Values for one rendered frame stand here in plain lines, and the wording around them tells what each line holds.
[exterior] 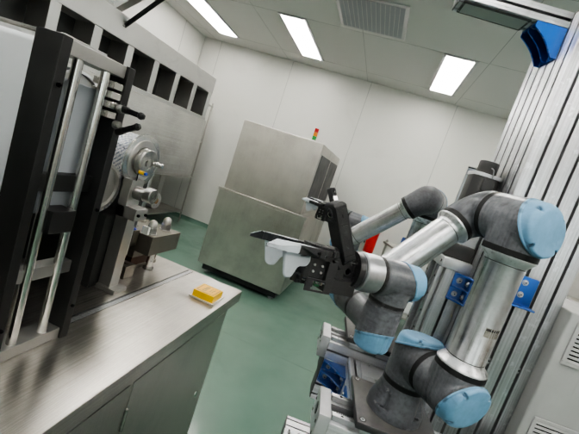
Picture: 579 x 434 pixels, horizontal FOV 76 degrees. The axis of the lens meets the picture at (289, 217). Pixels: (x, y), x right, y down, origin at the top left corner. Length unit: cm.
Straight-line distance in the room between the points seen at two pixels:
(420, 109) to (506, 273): 470
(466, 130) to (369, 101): 135
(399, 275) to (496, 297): 26
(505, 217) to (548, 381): 60
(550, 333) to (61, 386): 123
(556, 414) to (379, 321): 76
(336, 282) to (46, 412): 50
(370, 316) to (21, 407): 60
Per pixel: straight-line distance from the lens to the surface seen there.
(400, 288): 75
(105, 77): 74
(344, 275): 71
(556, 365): 135
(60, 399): 75
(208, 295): 115
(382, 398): 112
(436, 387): 99
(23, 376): 79
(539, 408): 139
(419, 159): 542
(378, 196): 537
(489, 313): 94
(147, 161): 105
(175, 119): 177
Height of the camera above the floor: 137
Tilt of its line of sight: 8 degrees down
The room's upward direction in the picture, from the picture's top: 19 degrees clockwise
